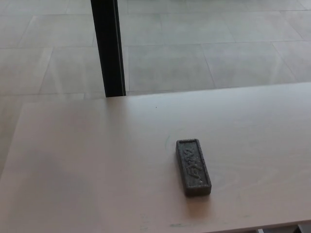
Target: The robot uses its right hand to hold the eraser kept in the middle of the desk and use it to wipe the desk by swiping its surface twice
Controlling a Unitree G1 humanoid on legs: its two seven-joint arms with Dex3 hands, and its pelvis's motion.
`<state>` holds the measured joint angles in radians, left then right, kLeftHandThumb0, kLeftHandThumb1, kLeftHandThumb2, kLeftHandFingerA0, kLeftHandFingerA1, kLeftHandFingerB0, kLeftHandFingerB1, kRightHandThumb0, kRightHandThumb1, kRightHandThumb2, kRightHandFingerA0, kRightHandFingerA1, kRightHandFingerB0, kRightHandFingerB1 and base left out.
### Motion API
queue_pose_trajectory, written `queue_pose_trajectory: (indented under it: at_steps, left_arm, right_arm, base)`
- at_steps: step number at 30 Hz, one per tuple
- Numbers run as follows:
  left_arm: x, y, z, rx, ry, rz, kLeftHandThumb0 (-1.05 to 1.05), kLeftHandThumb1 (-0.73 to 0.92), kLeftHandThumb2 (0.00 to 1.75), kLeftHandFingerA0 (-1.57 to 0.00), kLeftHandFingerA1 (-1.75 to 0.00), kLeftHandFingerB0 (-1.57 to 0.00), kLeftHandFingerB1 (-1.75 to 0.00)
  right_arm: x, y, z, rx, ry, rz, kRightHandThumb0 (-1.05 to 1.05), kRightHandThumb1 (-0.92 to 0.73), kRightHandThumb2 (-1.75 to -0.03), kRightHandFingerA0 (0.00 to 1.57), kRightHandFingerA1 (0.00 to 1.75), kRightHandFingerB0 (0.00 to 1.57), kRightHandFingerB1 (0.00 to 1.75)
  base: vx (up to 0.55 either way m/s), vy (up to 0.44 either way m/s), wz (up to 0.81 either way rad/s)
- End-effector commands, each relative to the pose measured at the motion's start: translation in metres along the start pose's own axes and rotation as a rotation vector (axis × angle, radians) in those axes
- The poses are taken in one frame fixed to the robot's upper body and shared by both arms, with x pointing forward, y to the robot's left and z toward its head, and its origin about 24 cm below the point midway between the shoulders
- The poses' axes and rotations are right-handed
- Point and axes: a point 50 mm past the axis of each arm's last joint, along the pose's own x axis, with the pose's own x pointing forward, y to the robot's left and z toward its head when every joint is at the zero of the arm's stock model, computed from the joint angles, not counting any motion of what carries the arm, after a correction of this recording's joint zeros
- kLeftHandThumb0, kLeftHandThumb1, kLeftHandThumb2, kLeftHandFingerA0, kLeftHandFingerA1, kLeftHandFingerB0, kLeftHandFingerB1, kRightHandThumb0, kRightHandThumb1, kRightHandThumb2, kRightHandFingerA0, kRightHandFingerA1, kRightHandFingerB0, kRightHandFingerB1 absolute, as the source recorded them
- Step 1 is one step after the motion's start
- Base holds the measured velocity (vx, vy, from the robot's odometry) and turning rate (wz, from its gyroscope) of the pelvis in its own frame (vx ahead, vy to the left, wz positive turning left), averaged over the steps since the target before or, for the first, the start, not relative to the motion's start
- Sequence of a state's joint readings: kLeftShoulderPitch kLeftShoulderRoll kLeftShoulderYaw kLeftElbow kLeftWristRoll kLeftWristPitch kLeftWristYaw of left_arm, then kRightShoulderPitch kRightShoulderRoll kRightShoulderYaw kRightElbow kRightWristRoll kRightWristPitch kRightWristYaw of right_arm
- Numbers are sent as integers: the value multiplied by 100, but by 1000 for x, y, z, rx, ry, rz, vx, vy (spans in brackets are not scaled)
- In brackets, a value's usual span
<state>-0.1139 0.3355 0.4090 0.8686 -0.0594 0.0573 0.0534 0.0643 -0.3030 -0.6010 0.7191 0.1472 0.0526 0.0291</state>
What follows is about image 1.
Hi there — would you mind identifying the black vertical metal post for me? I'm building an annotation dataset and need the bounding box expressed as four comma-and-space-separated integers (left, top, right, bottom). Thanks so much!
90, 0, 127, 99

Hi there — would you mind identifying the dark grey whiteboard eraser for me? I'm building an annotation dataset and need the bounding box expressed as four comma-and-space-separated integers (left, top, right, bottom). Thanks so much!
175, 138, 212, 198

